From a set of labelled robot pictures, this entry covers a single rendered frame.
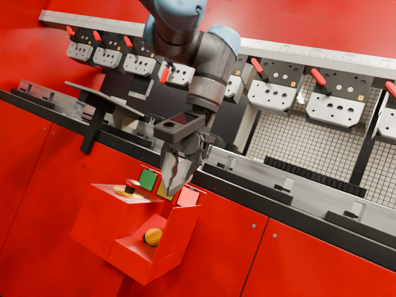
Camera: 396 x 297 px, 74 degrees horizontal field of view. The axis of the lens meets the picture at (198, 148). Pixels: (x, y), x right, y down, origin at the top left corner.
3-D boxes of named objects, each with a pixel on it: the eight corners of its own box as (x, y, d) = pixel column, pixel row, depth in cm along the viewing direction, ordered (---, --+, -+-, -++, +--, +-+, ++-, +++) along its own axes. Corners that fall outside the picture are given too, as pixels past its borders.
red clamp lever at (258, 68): (253, 55, 89) (268, 76, 85) (256, 61, 92) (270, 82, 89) (249, 59, 89) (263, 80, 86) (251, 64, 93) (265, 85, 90)
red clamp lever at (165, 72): (157, 81, 103) (167, 58, 103) (162, 85, 106) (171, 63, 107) (161, 82, 102) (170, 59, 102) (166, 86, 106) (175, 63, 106)
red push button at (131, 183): (115, 191, 58) (121, 177, 58) (126, 192, 62) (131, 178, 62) (129, 198, 57) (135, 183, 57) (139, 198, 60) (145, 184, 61)
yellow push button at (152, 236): (141, 243, 56) (141, 236, 55) (152, 231, 59) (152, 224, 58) (155, 251, 54) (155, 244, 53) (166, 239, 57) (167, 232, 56)
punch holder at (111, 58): (91, 61, 125) (104, 30, 126) (104, 69, 133) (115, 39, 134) (113, 67, 119) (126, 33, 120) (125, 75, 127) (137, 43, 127)
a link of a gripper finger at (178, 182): (189, 200, 58) (203, 161, 58) (177, 203, 53) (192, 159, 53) (178, 194, 60) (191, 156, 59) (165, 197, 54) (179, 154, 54)
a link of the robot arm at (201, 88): (220, 81, 50) (184, 72, 53) (212, 104, 51) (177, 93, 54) (230, 92, 57) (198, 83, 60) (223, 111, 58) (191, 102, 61)
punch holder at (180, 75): (156, 78, 108) (170, 41, 109) (166, 86, 116) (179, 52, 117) (186, 85, 102) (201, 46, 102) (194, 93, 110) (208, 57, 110)
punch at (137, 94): (126, 93, 118) (134, 74, 118) (129, 95, 119) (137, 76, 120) (143, 99, 113) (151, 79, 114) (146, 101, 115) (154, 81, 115)
